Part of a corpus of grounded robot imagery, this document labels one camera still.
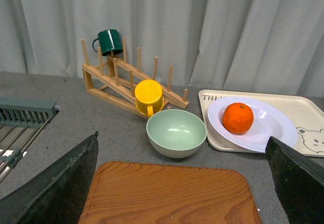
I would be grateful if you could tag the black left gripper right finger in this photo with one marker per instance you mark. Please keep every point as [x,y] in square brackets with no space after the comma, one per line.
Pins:
[298,182]

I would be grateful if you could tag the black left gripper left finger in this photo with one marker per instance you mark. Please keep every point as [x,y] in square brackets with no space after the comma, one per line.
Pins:
[58,193]

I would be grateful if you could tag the white round plate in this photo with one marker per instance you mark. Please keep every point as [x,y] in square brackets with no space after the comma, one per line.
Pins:
[268,122]

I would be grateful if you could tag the orange fruit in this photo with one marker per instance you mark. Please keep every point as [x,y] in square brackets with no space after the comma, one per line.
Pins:
[238,118]

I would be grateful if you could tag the wooden cutting board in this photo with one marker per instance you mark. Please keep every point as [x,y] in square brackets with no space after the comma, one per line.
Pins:
[124,192]

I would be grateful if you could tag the beige bear tray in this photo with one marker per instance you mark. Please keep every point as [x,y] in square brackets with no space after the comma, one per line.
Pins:
[304,114]

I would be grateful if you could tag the grey-green dish drainer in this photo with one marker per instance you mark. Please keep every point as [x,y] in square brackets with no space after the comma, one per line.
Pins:
[22,120]

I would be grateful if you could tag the wooden dish rack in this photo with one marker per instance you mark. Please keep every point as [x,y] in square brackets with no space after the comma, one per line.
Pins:
[113,81]

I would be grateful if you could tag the light green bowl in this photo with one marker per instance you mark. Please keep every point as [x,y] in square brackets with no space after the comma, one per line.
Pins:
[176,133]

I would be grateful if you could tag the yellow mug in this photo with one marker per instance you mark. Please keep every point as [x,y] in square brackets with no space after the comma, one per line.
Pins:
[149,97]

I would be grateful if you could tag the dark green mug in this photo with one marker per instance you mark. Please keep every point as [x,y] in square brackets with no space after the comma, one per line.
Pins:
[109,41]

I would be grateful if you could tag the grey curtain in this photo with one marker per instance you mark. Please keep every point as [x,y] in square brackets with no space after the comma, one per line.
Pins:
[264,46]

